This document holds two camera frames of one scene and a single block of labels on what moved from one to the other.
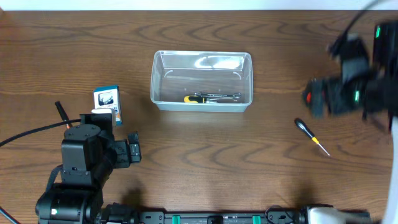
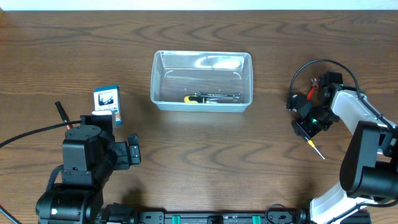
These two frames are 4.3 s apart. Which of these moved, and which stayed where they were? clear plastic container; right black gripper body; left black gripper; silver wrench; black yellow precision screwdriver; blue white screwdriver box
Moved: right black gripper body; black yellow precision screwdriver
Stayed: blue white screwdriver box; silver wrench; left black gripper; clear plastic container
